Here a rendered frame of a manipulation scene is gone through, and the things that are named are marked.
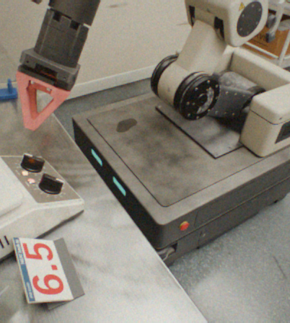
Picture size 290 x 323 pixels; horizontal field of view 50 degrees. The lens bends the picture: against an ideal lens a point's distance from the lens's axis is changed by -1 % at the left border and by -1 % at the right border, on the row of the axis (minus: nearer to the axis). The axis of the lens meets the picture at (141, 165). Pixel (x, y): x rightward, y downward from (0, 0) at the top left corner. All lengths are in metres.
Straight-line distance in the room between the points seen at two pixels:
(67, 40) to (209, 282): 1.07
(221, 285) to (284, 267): 0.29
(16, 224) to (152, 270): 0.18
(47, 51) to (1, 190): 0.18
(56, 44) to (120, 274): 0.30
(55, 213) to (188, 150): 0.84
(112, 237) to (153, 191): 0.59
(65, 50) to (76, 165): 0.22
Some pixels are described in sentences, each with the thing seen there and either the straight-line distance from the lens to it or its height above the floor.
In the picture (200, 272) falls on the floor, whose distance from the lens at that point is 1.31.
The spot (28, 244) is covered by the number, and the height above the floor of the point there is 0.78.
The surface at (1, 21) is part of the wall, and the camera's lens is 1.92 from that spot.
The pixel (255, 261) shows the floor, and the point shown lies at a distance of 1.40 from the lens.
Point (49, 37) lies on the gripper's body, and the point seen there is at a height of 0.98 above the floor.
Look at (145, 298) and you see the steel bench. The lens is 0.41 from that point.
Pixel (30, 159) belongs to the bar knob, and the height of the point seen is 0.81.
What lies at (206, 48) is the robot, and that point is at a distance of 1.09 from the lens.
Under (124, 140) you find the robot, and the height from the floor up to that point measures 0.37.
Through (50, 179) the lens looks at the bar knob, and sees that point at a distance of 0.45.
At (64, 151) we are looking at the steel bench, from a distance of 0.59.
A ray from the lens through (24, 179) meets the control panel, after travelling 0.46.
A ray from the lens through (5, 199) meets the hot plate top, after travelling 0.41.
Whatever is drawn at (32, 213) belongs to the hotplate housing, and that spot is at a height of 0.81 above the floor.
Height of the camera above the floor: 1.13
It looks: 43 degrees down
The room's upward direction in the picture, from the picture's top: 3 degrees clockwise
